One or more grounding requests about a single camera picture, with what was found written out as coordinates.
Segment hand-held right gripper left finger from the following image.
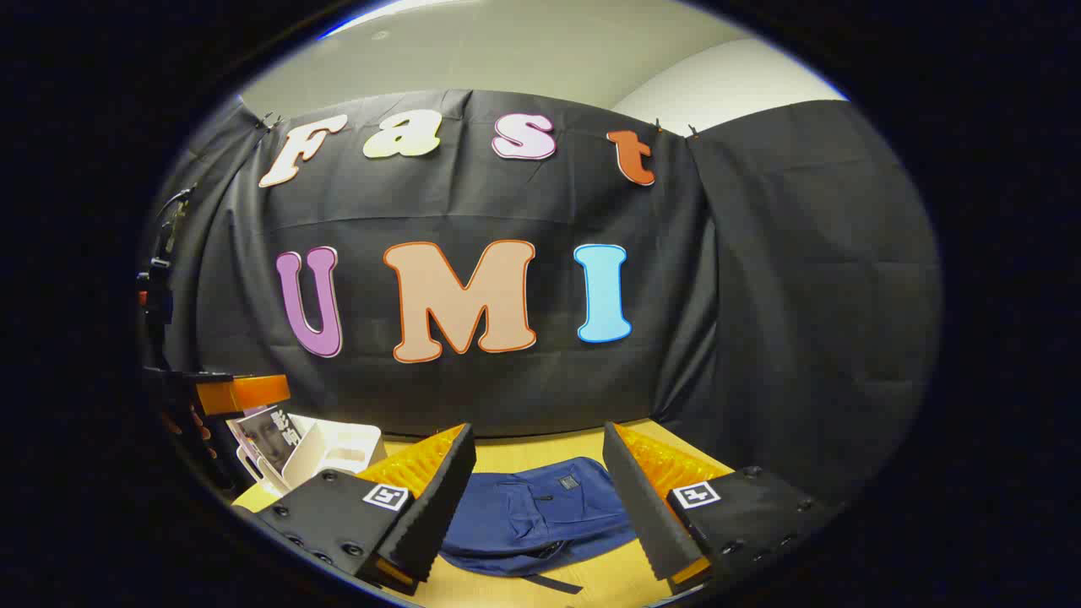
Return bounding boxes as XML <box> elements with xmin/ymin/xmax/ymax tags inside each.
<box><xmin>253</xmin><ymin>422</ymin><xmax>478</xmax><ymax>596</ymax></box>

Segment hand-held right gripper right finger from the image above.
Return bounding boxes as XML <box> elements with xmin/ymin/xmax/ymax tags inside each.
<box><xmin>601</xmin><ymin>421</ymin><xmax>845</xmax><ymax>592</ymax></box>

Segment dark face cover book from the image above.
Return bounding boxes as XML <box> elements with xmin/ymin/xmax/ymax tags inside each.
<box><xmin>226</xmin><ymin>407</ymin><xmax>302</xmax><ymax>478</ymax></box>

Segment blue schoolbag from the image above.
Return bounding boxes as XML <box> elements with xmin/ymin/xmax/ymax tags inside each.
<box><xmin>439</xmin><ymin>456</ymin><xmax>638</xmax><ymax>594</ymax></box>

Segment black backdrop cloth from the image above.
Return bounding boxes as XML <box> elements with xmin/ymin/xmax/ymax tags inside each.
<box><xmin>139</xmin><ymin>89</ymin><xmax>942</xmax><ymax>508</ymax></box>

